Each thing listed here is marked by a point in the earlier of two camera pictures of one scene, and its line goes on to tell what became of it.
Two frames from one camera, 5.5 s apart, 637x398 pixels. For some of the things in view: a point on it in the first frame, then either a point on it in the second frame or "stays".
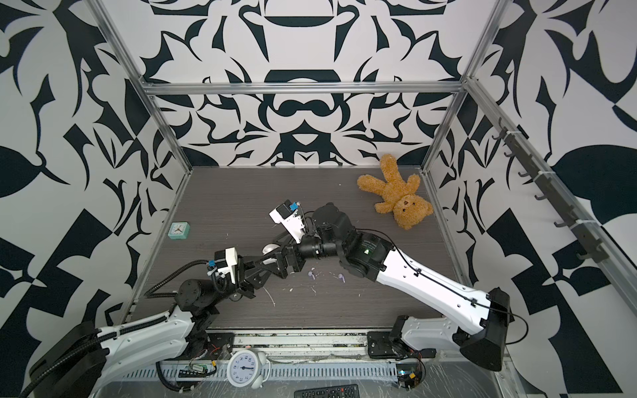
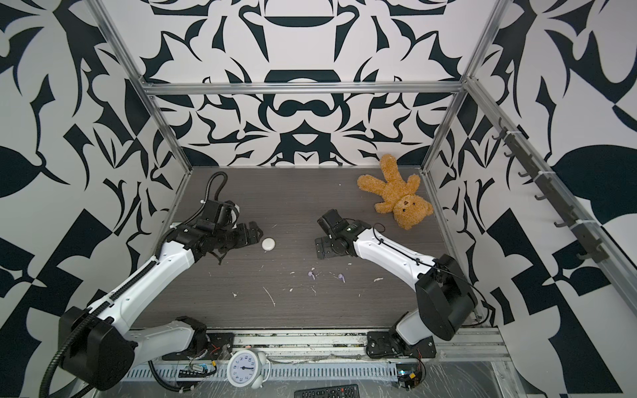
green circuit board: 408,374 stays
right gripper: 302,261 -> 325,247
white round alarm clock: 247,367 stays
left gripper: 245,276 -> 243,237
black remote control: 351,390 stays
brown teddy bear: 410,210 stays
